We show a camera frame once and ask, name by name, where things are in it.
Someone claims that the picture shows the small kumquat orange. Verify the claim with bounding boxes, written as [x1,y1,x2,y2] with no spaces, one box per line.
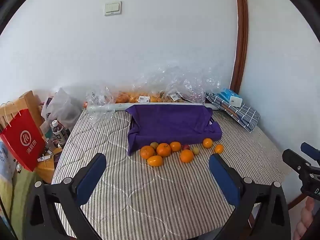
[214,144,224,154]

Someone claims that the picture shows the medium orange mandarin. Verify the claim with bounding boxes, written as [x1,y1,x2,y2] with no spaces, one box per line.
[170,141,182,152]

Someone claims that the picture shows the blue white tissue pack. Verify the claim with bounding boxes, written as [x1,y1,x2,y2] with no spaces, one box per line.
[218,88,242,107]

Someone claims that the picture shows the clear bag of nuts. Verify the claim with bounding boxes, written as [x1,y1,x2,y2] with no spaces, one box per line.
[163,66,222,103]

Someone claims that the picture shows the wooden side table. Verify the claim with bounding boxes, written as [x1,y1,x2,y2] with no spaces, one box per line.
[1,90,62,184]

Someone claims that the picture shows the oval orange fruit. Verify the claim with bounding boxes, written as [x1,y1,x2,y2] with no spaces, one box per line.
[147,155,163,167]

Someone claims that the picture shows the clear bag of oranges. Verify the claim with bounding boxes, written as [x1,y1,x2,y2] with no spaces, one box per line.
[110,79,167,103]

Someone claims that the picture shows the small white tube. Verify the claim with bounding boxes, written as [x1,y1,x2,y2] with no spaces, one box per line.
[37,155,52,162]

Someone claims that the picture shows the blue checked folded cloth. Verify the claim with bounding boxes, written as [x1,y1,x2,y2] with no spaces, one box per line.
[206,93,260,133]

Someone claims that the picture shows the large round orange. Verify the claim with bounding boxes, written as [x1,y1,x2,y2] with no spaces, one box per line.
[180,149,194,163]

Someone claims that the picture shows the red paper shopping bag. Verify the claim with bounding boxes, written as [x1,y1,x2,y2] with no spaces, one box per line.
[1,102,46,172]

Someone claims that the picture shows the orange with stem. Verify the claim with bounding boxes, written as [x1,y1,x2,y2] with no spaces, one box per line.
[156,143,171,157]

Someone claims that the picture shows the crumpled clear plastic bag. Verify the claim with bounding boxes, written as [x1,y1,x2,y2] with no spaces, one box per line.
[86,85,115,126]

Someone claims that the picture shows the plastic drink bottle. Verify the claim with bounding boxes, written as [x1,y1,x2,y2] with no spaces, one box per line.
[52,120,68,148]

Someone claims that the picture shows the purple towel over tray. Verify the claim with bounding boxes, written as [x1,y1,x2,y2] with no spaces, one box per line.
[126,103,222,155]

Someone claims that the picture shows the white wall switch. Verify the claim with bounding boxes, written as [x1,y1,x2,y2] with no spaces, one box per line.
[104,1,122,16]

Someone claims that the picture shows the mandarin orange with spots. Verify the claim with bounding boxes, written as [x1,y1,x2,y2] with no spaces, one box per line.
[140,145,155,160]

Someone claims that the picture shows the white plastic bag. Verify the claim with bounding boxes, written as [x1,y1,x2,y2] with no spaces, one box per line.
[41,88,82,131]

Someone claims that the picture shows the small yellow green fruit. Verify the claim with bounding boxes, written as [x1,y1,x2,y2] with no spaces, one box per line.
[192,147,200,155]

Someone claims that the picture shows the person right hand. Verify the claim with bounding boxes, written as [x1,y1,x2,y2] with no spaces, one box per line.
[293,197,315,240]

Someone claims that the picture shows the white rolled paper tube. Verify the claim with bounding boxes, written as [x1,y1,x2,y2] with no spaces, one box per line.
[87,102,218,113]

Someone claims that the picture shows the brown wooden door frame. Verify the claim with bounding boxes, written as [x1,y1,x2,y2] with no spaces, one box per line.
[230,0,249,93]

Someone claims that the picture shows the striped quilted bedspread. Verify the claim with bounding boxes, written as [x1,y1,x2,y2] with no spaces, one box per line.
[50,108,292,240]

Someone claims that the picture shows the green yellow round fruit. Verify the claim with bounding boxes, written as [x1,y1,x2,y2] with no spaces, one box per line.
[150,142,159,150]

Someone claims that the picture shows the small round orange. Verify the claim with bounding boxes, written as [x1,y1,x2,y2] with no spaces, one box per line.
[202,138,213,148]

